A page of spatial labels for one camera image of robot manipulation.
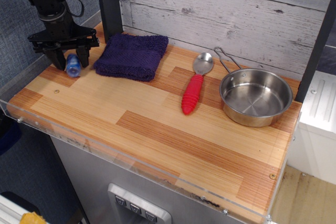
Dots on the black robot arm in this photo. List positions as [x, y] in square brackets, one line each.
[51, 7]

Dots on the blue gum bottle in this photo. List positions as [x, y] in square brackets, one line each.
[73, 67]

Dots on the dark left vertical post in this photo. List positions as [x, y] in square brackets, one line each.
[111, 18]

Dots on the small stainless steel pan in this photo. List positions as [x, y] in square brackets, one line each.
[253, 97]

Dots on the dark right vertical post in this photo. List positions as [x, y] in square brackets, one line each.
[317, 51]

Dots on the white side appliance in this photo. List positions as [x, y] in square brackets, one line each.
[313, 148]

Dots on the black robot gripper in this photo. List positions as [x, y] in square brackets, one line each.
[61, 32]

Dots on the dark blue object at left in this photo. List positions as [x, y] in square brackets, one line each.
[10, 133]

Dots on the silver cabinet with dispenser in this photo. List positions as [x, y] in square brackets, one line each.
[114, 188]

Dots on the purple folded towel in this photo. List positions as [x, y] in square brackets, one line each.
[132, 57]

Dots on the dark vertical post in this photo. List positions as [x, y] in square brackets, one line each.
[317, 51]
[111, 18]

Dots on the red handled metal spoon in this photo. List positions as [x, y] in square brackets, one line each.
[201, 66]

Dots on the clear acrylic table guard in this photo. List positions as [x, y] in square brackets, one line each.
[125, 134]

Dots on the yellow object at corner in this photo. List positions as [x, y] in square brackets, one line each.
[32, 218]

